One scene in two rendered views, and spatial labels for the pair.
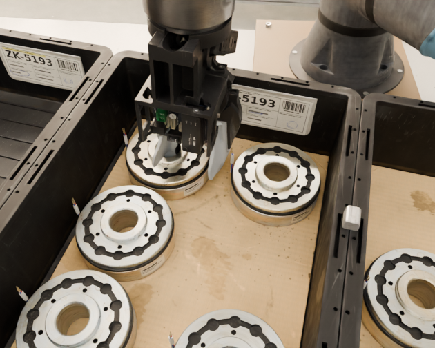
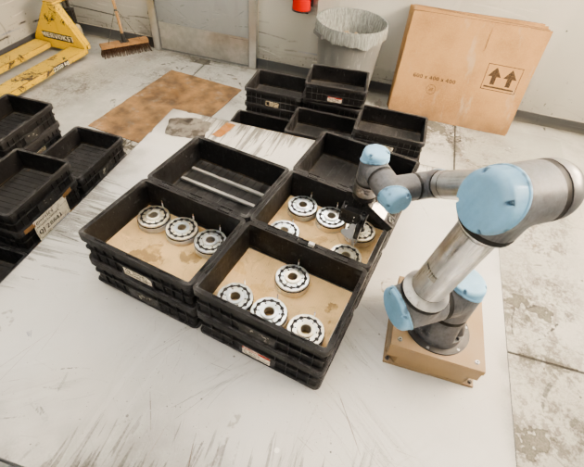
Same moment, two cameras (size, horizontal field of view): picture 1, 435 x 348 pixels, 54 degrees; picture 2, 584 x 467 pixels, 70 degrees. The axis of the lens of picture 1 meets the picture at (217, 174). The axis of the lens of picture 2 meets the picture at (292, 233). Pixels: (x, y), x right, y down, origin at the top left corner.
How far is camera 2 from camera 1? 1.15 m
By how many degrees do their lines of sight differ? 60
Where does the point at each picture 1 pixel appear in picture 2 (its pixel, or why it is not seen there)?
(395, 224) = (323, 293)
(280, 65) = not seen: hidden behind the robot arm
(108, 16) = not seen: outside the picture
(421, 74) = (464, 412)
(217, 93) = (350, 210)
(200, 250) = (322, 238)
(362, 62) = not seen: hidden behind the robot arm
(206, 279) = (311, 237)
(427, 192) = (336, 309)
